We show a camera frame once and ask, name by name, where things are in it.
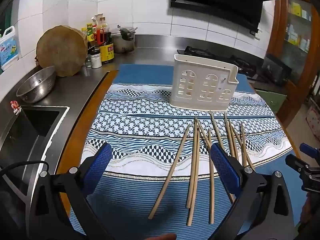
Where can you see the black range hood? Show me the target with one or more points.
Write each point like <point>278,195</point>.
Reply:
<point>220,2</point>

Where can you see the person's left hand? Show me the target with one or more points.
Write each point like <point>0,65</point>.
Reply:
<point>161,237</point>

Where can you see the metal pressure cooker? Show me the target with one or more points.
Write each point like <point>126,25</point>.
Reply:
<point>123,42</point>

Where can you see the pink patterned bag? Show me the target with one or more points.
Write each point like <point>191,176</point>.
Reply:
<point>313,118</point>

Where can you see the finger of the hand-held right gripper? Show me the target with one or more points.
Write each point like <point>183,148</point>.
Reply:
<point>306,149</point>
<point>296,162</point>

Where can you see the white jar black lid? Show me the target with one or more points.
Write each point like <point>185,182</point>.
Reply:
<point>96,60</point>

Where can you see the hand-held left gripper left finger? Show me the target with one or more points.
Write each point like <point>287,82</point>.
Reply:
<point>100,165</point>

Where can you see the small glass shaker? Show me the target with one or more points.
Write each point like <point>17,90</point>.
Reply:
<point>88,62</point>

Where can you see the black gas stove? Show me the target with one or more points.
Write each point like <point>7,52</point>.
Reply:
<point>240,62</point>

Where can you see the yellow box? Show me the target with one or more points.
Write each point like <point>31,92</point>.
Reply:
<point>295,8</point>

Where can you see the dark yellow-label sauce jug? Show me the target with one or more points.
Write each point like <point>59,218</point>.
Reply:
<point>107,51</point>

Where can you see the wooden chopstick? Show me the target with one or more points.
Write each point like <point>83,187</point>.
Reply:
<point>192,170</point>
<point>216,127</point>
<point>229,135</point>
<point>237,140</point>
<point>193,192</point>
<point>203,133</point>
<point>170,171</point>
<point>211,192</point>
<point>243,142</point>

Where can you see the blue patterned cloth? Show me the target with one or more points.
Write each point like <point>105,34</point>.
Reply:
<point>140,110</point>

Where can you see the white plastic utensil holder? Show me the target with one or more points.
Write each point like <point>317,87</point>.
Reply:
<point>200,71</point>

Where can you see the round wooden chopping block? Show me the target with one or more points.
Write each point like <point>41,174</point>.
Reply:
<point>60,50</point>

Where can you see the red white small object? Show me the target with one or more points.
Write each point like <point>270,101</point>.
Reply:
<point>15,107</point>

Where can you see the green cabinet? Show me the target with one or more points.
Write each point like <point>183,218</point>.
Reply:
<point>271,100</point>

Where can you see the wooden glass-door cabinet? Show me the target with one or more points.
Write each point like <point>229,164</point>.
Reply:
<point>282,30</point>

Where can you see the black box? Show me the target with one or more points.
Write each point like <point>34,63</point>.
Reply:
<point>275,70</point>

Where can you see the white blue detergent jug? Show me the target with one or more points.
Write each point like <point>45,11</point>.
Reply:
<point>8,50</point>

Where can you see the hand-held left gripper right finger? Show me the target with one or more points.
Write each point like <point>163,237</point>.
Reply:
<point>225,166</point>

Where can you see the metal colander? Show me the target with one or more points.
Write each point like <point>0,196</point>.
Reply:
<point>37,82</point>

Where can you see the steel sink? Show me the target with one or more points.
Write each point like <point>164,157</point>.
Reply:
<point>32,127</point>

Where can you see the green-label bottle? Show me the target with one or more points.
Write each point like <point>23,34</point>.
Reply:
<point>90,33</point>

